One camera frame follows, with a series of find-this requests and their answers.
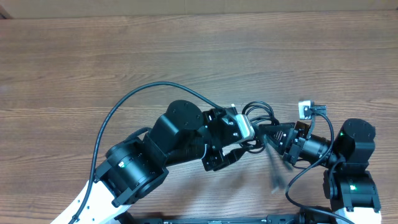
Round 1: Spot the black cable bundle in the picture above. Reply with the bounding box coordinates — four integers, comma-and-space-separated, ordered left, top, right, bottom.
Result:
241, 100, 295, 195

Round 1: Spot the black left camera cable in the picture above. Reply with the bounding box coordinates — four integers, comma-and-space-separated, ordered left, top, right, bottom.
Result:
68, 81, 224, 224

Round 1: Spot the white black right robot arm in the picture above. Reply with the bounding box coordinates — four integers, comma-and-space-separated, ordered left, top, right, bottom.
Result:
259, 118, 382, 223

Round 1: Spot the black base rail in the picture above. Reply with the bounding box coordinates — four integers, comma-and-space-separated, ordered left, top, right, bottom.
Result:
113, 212, 336, 224

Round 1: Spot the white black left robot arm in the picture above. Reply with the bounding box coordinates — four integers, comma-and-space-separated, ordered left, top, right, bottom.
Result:
54, 100, 255, 223

